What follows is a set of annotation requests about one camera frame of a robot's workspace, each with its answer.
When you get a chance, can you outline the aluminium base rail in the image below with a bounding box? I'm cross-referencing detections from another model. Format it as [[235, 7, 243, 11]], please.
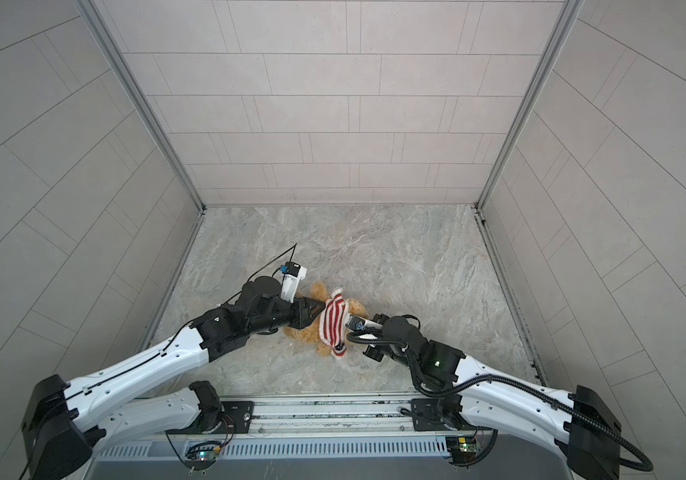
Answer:
[[102, 392, 500, 442]]

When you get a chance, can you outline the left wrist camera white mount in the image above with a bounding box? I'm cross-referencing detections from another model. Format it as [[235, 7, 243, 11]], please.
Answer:
[[280, 261, 307, 303]]

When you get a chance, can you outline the black corrugated cable conduit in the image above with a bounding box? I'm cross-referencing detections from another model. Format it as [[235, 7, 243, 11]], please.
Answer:
[[345, 313, 655, 473]]

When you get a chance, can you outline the white ventilation grille strip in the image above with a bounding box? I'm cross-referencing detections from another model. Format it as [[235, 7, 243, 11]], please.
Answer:
[[97, 435, 449, 461]]

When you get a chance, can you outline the right circuit board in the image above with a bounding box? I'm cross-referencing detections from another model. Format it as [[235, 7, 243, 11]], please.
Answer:
[[445, 436, 479, 467]]

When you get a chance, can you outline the aluminium corner post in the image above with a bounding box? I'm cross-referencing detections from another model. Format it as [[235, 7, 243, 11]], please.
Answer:
[[75, 0, 206, 212], [473, 0, 584, 210]]

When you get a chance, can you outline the left circuit board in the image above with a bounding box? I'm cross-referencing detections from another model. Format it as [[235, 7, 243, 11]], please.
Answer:
[[185, 440, 224, 471]]

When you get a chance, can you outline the circuit board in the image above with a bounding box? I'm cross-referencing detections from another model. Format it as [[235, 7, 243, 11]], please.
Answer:
[[185, 440, 224, 471], [445, 436, 479, 467]]

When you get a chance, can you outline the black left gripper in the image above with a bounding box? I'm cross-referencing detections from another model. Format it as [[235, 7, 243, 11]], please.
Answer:
[[245, 295, 329, 337]]

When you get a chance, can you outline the red white striped knit sweater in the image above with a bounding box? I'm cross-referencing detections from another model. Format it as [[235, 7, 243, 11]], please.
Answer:
[[319, 288, 350, 357]]

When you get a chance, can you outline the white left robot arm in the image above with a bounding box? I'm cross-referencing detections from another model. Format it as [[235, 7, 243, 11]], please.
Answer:
[[21, 276, 326, 479]]

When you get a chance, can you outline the thin black left cable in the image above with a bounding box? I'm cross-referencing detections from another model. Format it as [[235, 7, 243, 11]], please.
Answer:
[[162, 242, 299, 355]]

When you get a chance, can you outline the aluminium corner post left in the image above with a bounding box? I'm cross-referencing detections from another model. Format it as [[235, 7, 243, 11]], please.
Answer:
[[75, 0, 206, 212]]

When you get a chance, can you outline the aluminium corner post right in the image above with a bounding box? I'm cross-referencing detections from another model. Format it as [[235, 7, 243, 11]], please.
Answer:
[[473, 0, 584, 210]]

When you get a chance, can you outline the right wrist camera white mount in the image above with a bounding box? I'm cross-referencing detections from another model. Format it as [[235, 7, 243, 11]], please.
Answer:
[[345, 315, 384, 345]]

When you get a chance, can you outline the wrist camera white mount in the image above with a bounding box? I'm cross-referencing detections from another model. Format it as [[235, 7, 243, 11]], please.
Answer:
[[280, 261, 307, 303], [345, 315, 384, 345]]

